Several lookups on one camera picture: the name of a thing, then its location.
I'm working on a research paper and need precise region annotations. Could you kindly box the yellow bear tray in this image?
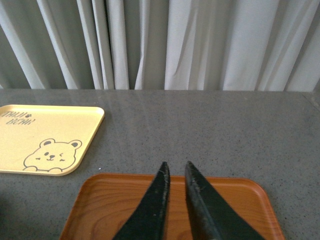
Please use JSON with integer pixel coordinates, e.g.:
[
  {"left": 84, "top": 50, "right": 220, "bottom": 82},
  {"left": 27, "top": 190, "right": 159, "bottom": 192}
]
[{"left": 0, "top": 104, "right": 105, "bottom": 176}]

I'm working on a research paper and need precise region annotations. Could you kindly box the brown wooden tray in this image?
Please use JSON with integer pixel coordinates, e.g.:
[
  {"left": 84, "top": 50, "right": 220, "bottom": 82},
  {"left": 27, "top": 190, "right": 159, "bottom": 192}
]
[{"left": 60, "top": 173, "right": 285, "bottom": 240}]

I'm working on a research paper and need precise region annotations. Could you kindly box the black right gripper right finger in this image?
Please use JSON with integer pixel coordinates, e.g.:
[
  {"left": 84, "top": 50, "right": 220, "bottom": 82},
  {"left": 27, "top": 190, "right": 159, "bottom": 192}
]
[{"left": 185, "top": 161, "right": 264, "bottom": 240}]

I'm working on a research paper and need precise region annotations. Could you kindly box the grey curtain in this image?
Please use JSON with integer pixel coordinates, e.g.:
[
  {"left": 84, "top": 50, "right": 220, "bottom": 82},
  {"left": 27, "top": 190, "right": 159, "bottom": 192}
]
[{"left": 0, "top": 0, "right": 320, "bottom": 92}]

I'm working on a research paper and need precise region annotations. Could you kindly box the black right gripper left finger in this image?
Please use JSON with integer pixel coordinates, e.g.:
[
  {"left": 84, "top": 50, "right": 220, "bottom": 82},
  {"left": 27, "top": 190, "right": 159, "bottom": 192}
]
[{"left": 113, "top": 161, "right": 171, "bottom": 240}]

